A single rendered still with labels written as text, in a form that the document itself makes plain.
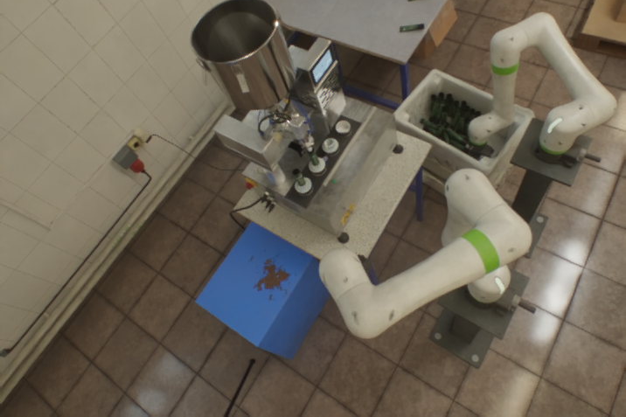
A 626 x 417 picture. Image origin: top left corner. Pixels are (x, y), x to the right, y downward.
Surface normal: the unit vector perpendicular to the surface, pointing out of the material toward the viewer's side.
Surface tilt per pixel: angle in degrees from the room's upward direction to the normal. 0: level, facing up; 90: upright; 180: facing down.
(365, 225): 0
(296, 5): 0
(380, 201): 0
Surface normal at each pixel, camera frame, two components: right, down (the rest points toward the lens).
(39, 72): 0.83, 0.39
